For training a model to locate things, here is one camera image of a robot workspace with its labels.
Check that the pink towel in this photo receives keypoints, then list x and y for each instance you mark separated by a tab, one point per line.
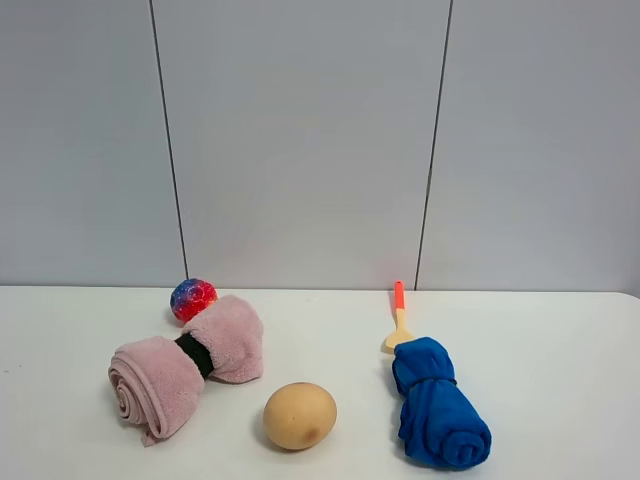
158	382

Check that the rolled blue cloth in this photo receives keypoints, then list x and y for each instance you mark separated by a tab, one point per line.
438	425

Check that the tan potato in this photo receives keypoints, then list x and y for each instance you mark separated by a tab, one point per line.
298	416

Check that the rainbow bumpy ball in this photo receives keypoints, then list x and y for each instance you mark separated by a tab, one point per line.
191	297

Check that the wooden spoon orange handle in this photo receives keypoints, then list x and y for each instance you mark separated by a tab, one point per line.
401	333

